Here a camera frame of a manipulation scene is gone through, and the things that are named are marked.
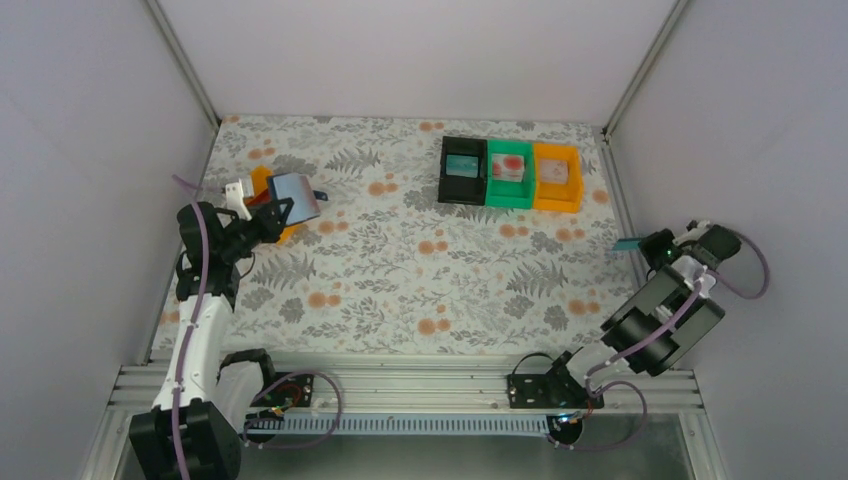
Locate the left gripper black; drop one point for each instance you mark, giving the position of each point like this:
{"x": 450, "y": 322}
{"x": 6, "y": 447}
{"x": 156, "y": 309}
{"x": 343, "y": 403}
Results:
{"x": 266, "y": 220}

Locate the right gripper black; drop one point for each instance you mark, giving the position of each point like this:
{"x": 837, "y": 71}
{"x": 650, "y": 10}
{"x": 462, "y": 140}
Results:
{"x": 654, "y": 248}

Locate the blue leather card holder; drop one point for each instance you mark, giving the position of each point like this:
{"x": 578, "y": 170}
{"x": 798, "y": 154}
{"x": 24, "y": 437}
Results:
{"x": 298, "y": 201}

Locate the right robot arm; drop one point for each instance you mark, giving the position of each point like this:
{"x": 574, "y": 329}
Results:
{"x": 663, "y": 320}

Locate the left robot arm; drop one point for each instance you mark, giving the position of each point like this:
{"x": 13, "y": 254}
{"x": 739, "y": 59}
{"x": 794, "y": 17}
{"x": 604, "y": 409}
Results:
{"x": 193, "y": 428}

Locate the pale card stack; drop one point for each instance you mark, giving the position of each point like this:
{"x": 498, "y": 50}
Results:
{"x": 554, "y": 171}

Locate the white red card stack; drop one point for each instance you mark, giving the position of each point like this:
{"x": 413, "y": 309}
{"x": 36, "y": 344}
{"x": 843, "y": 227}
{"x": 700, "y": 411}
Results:
{"x": 508, "y": 167}

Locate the teal card stack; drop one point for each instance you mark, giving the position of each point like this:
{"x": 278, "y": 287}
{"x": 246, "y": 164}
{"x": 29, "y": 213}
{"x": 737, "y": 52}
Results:
{"x": 466, "y": 166}

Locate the orange bin left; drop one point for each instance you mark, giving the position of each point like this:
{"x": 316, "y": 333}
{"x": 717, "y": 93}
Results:
{"x": 261, "y": 194}

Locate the orange bin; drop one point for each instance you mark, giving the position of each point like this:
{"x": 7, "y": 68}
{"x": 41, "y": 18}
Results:
{"x": 261, "y": 194}
{"x": 554, "y": 197}

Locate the orange bin right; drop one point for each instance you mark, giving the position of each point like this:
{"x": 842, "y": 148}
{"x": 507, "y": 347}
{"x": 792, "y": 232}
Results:
{"x": 554, "y": 197}

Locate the floral table mat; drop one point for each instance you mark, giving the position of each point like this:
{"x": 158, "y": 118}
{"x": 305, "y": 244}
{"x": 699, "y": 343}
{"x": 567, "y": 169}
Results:
{"x": 386, "y": 268}

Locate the green bin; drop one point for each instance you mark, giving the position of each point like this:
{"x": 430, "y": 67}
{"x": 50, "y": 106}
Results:
{"x": 511, "y": 195}

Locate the black bin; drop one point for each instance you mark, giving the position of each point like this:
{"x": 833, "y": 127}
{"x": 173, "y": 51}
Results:
{"x": 460, "y": 190}

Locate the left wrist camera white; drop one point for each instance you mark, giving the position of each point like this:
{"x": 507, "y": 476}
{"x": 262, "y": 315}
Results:
{"x": 236, "y": 193}

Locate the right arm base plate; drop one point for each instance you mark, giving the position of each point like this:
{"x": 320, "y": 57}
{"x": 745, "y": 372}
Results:
{"x": 542, "y": 391}

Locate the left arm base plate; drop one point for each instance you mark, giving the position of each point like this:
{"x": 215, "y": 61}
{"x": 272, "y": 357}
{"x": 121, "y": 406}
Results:
{"x": 295, "y": 392}

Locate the aluminium mounting rail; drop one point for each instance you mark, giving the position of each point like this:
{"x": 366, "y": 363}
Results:
{"x": 418, "y": 383}

